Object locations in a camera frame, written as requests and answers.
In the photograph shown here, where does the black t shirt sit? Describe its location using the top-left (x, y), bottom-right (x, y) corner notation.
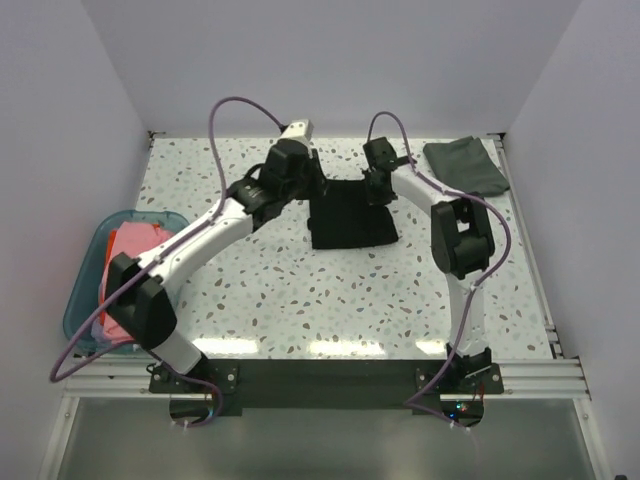
top-left (307, 180), bottom-right (399, 250)

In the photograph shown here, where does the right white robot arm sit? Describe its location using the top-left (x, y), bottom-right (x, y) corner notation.
top-left (363, 137), bottom-right (495, 393)

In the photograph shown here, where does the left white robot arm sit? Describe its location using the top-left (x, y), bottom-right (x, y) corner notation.
top-left (104, 137), bottom-right (326, 392)

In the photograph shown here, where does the folded grey t shirt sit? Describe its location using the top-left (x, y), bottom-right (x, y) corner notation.
top-left (423, 136), bottom-right (510, 197)

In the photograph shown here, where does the orange garment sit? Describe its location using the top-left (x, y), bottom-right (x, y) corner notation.
top-left (105, 229), bottom-right (118, 262)

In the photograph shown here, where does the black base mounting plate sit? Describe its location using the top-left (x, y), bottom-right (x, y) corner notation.
top-left (148, 357), bottom-right (505, 419)

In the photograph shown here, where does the teal plastic laundry basket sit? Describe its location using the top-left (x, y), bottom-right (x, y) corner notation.
top-left (63, 210), bottom-right (189, 353)

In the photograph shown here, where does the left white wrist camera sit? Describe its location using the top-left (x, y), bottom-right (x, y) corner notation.
top-left (279, 119), bottom-right (314, 149)

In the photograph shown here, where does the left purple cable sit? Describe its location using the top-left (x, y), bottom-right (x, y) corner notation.
top-left (49, 97), bottom-right (289, 426)

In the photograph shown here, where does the aluminium frame rail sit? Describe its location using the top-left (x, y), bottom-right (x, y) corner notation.
top-left (62, 356), bottom-right (591, 400)

